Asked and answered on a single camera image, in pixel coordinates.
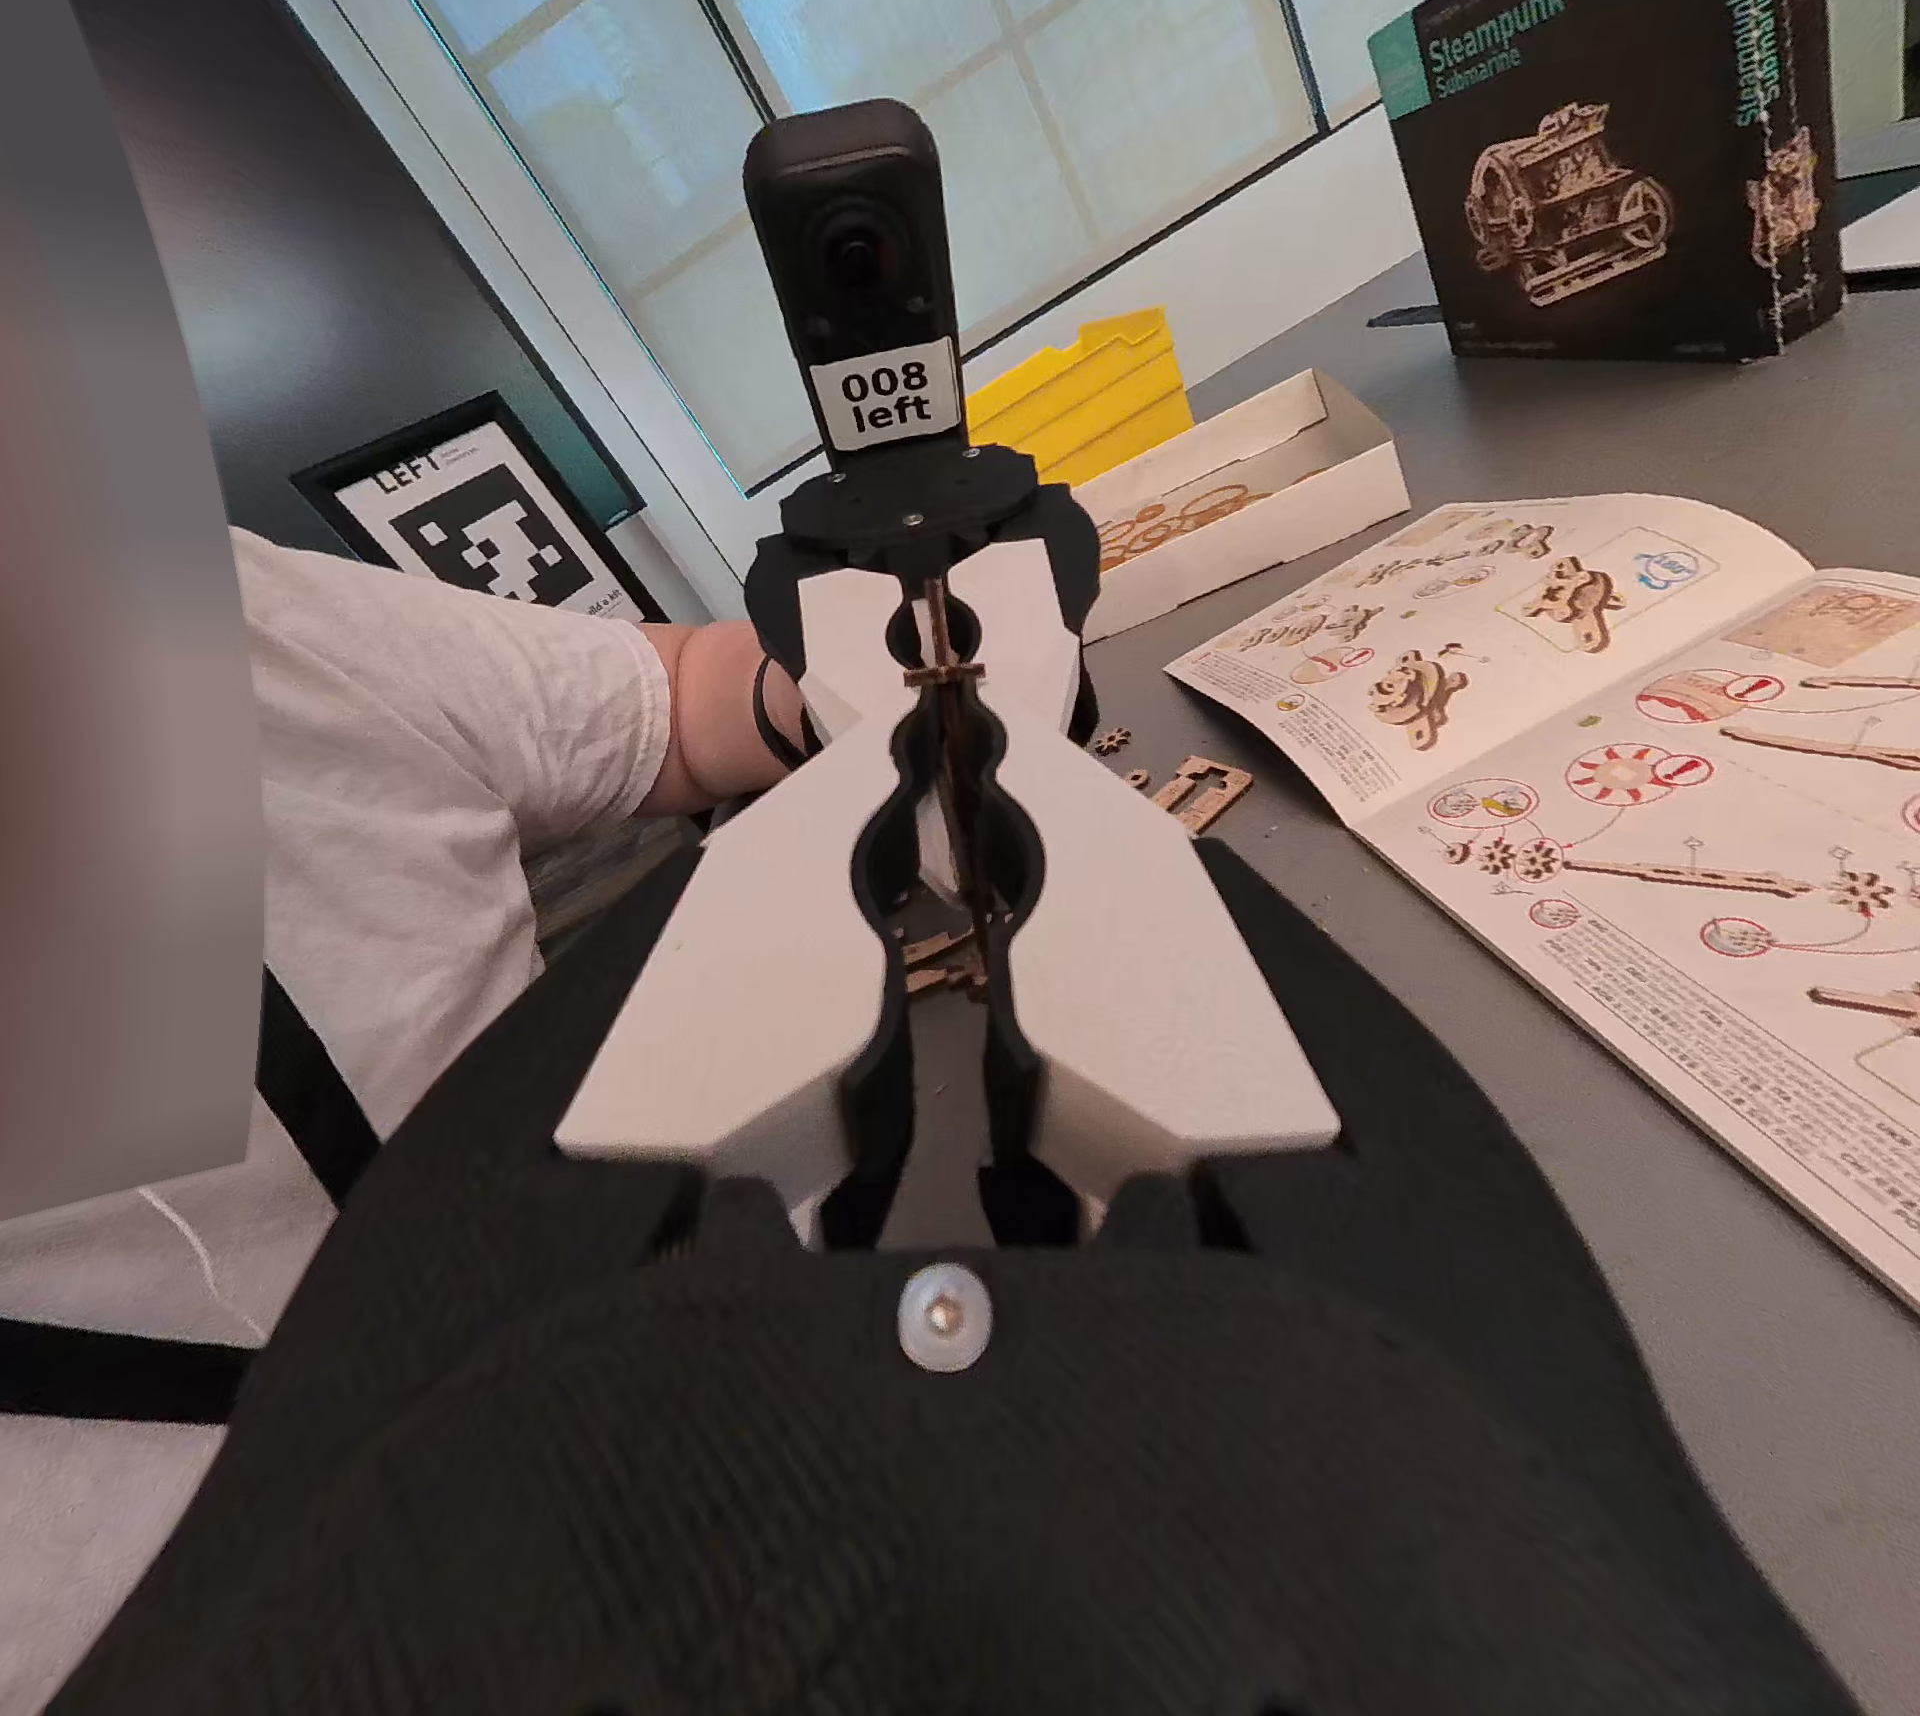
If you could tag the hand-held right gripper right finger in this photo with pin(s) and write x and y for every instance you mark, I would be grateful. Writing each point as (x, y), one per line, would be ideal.
(1155, 997)

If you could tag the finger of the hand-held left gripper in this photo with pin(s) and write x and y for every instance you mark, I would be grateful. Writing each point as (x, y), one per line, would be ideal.
(848, 644)
(1035, 636)

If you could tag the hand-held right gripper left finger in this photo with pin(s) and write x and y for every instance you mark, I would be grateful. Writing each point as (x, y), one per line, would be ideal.
(721, 997)

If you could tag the person's left forearm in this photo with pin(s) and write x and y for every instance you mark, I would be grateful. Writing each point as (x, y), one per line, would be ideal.
(450, 727)

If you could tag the loose wooden model pieces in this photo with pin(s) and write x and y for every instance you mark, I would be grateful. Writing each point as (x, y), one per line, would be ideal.
(933, 968)

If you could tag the dark model kit box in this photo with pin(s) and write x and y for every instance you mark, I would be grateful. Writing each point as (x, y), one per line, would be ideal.
(1575, 96)

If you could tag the person's left hand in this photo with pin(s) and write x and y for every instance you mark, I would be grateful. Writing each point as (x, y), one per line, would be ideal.
(743, 756)

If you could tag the wooden part sheets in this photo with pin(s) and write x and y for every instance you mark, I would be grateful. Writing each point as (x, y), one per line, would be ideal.
(1184, 516)

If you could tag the yellow plastic bin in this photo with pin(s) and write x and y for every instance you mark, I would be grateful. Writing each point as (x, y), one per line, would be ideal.
(1119, 452)
(1119, 345)
(1110, 405)

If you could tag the white cardboard tray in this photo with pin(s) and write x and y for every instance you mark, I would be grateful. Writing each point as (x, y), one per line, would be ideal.
(1351, 486)

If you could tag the black framed marker sign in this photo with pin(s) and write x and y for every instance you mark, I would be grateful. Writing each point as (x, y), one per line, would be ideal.
(480, 531)

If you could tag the printed instruction booklet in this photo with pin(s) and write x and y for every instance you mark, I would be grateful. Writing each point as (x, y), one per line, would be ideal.
(1651, 770)

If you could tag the rectangular wooden frame piece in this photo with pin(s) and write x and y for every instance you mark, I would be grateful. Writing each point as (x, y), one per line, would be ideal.
(1208, 795)

